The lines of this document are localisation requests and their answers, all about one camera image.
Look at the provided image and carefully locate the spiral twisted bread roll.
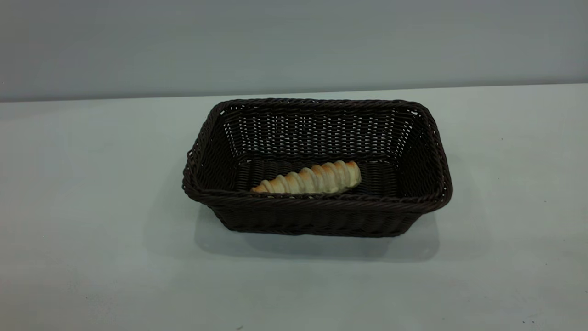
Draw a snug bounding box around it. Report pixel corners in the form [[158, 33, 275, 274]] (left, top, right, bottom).
[[250, 160, 362, 194]]

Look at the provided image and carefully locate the black woven wicker basket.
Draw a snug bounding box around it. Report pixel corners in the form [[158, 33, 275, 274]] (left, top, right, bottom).
[[182, 98, 453, 238]]

